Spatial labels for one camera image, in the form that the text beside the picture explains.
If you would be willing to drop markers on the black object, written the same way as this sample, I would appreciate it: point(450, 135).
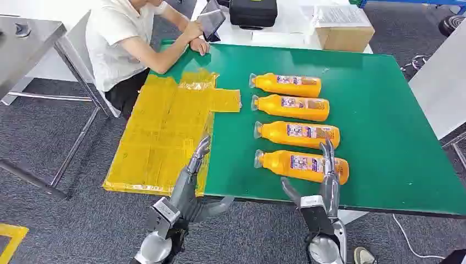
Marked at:
point(455, 258)

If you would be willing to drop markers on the yellow floor tape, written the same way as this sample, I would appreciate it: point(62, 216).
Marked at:
point(16, 233)

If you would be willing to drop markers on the pale shoe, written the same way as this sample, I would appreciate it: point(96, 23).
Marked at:
point(364, 257)

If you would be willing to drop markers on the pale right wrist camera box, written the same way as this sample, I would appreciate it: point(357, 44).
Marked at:
point(312, 202)

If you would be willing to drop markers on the person's left hand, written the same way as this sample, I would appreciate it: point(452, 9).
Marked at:
point(193, 30)

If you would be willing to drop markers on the green table mat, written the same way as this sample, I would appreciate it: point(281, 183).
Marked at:
point(364, 109)

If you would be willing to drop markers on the steel table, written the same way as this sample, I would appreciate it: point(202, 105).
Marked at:
point(25, 54)

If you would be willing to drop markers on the blue metal frame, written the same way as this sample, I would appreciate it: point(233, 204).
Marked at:
point(400, 2)

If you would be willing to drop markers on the dark metal part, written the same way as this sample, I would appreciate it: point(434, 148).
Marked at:
point(22, 29)

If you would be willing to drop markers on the black carry case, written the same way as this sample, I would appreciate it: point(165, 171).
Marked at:
point(253, 12)

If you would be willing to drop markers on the dark tablet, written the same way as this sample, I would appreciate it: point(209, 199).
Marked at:
point(211, 20)

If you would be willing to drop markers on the orange drink bottle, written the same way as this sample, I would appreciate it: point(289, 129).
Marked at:
point(276, 164)
point(273, 133)
point(265, 83)
point(273, 105)

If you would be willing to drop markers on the brown cardboard box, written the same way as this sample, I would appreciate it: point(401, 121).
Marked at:
point(344, 40)

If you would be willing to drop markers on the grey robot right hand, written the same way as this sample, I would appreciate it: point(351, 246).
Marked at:
point(330, 193)

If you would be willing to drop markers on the person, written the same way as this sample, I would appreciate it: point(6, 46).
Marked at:
point(109, 43)

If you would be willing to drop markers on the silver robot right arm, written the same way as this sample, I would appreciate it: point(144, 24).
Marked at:
point(324, 251)

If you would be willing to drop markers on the black round disc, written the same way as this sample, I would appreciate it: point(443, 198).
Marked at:
point(453, 25)

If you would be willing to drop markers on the yellow plastic sheet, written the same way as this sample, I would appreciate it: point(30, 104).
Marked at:
point(164, 135)

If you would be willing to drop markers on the white-legged work table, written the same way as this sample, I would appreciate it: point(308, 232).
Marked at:
point(351, 215)

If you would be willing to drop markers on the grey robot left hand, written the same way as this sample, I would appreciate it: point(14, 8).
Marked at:
point(185, 193)

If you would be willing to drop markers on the person's right hand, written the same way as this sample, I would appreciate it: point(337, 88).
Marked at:
point(200, 45)

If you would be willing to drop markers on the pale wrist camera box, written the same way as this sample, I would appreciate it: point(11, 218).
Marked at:
point(312, 202)
point(164, 215)

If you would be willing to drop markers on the white tilted table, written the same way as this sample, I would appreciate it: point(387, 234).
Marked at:
point(440, 83)

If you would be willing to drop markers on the white side table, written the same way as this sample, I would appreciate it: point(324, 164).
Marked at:
point(78, 43)

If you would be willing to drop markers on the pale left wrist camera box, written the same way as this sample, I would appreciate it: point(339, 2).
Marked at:
point(164, 215)

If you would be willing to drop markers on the printed paper sheet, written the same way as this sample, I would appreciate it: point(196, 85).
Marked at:
point(342, 16)

